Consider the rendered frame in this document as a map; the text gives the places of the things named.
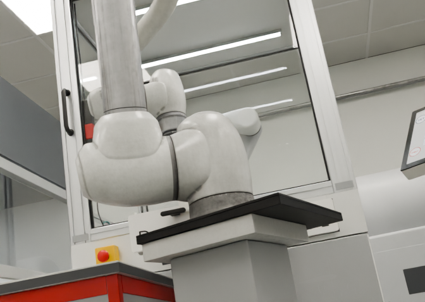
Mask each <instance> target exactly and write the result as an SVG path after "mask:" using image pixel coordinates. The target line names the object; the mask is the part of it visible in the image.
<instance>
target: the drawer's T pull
mask: <svg viewBox="0 0 425 302"><path fill-rule="evenodd" d="M184 212H186V209H185V208H184V207H183V208H177V209H173V210H168V211H162V212H161V213H160V214H161V216H162V217H165V216H168V215H170V216H172V217H173V216H177V215H180V213H184Z"/></svg>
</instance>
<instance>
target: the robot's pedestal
mask: <svg viewBox="0 0 425 302"><path fill-rule="evenodd" d="M305 242H309V237H308V233H307V228H306V225H302V224H298V223H293V222H287V221H284V220H278V219H275V218H270V217H264V216H261V215H256V214H252V213H250V214H248V215H244V216H241V217H236V218H232V219H229V220H225V221H223V222H219V223H215V224H212V225H208V226H205V227H201V228H198V229H194V230H190V231H187V232H183V233H181V234H176V235H173V236H169V237H165V238H162V239H158V240H156V241H152V242H147V243H145V244H143V245H142V251H143V256H144V261H145V262H153V263H170V264H171V272H172V277H173V286H174V291H175V300H176V302H298V299H297V293H296V290H295V284H294V280H293V274H292V268H291V264H290V259H289V255H288V249H287V247H289V246H293V245H296V244H301V243H305Z"/></svg>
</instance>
